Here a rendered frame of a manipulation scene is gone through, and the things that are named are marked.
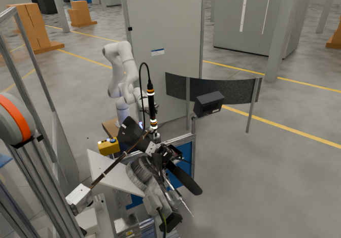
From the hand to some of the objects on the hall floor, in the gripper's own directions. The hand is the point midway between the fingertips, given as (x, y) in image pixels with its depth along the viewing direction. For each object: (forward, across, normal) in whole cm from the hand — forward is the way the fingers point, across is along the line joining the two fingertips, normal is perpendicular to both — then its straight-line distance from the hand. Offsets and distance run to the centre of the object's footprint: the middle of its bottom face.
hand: (151, 111), depth 137 cm
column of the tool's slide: (+40, -59, +149) cm, 166 cm away
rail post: (-37, +53, +149) cm, 162 cm away
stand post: (+13, -10, +149) cm, 150 cm away
